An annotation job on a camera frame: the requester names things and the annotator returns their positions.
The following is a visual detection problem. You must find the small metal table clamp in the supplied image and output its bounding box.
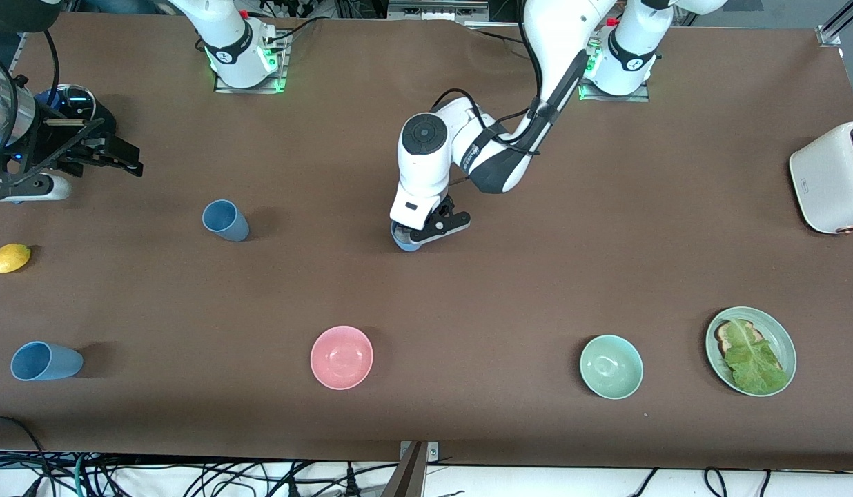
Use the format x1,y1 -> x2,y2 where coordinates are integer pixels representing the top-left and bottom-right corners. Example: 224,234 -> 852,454
399,441 -> 441,462

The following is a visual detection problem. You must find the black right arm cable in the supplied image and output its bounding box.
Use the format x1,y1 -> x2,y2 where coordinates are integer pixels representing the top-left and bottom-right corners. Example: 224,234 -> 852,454
0,24 -> 59,182

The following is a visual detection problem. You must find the blue cup holding white tissue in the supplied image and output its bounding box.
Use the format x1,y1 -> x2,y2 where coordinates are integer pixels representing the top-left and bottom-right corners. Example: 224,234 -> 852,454
390,222 -> 425,253

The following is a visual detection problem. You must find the aluminium frame profile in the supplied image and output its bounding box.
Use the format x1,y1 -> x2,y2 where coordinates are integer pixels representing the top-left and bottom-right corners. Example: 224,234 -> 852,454
816,0 -> 853,42

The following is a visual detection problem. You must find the mint green plate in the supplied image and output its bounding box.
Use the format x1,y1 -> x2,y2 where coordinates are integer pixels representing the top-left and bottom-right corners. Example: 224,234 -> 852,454
705,306 -> 798,398

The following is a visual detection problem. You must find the yellow lemon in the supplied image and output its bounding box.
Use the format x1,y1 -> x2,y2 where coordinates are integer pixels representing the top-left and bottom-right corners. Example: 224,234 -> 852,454
0,243 -> 32,274

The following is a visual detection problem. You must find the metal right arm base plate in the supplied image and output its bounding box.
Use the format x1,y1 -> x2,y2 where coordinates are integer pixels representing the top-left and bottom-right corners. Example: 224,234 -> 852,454
213,31 -> 289,94

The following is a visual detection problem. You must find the mint green bowl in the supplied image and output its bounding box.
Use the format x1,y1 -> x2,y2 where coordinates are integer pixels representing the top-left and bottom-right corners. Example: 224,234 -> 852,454
579,334 -> 645,400

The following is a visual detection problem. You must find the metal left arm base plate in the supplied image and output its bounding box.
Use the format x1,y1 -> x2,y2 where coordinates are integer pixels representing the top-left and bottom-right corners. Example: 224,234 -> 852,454
577,38 -> 650,103

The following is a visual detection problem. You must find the white toaster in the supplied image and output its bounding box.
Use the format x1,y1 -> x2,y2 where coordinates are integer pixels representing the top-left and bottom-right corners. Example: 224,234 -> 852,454
789,121 -> 853,235

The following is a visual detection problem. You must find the grey power strip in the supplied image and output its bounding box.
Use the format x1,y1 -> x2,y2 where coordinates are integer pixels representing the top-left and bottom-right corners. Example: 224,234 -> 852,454
387,0 -> 491,23

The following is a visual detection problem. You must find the green lettuce leaf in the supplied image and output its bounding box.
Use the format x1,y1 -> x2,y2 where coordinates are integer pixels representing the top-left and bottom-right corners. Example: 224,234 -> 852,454
725,320 -> 790,395

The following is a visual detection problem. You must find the toasted bread slice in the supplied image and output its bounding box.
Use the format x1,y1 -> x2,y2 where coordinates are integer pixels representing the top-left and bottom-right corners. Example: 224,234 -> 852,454
715,319 -> 786,377

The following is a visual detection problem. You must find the black base cable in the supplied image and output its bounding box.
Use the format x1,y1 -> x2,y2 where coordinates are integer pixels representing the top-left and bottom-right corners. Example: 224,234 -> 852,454
268,17 -> 327,43
464,21 -> 538,49

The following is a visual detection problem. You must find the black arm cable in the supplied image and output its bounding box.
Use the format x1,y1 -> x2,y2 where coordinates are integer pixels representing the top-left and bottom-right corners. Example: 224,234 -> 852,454
430,88 -> 586,156
0,24 -> 59,182

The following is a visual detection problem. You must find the grey camera mount bar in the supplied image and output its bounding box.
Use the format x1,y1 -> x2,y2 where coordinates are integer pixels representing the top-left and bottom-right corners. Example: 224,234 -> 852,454
380,442 -> 427,497

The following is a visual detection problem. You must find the pink bowl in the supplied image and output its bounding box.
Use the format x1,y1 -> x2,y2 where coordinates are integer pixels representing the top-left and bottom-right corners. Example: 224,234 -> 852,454
310,325 -> 374,391

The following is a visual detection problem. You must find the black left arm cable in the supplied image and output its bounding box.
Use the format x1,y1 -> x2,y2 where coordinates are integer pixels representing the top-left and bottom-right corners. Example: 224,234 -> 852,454
430,88 -> 586,156

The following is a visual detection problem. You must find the blue plastic cup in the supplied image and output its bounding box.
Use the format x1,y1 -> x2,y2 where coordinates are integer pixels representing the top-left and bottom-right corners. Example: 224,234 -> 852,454
202,199 -> 251,242
10,341 -> 84,382

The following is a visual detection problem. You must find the brown table cover cloth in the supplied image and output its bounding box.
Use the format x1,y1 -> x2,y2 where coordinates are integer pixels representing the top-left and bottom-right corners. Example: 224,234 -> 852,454
0,12 -> 853,471

